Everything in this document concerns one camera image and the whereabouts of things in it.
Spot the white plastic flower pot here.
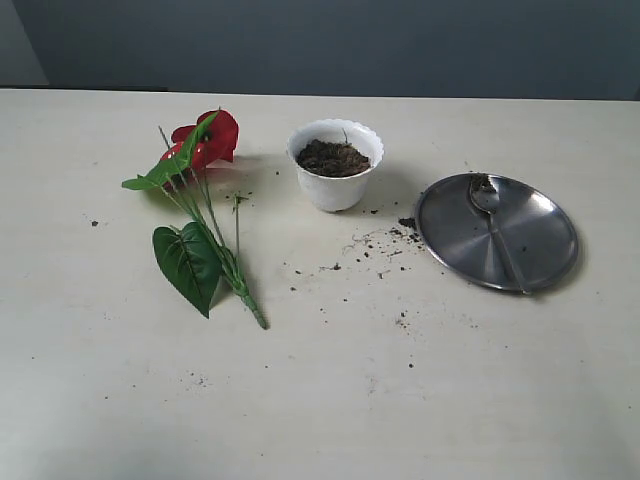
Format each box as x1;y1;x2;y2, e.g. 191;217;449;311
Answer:
286;119;384;212

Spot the steel spoon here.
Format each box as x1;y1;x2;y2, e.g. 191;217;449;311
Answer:
468;173;531;295

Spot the dark brown potting soil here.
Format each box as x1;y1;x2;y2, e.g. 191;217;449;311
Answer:
296;139;371;178

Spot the red artificial flower with leaves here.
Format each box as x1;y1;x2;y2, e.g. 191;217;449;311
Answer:
121;108;270;330

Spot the loose green stem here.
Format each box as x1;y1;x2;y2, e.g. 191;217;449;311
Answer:
233;193;247;263

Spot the round steel plate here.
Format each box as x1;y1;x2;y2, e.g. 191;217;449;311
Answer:
414;172;580;294

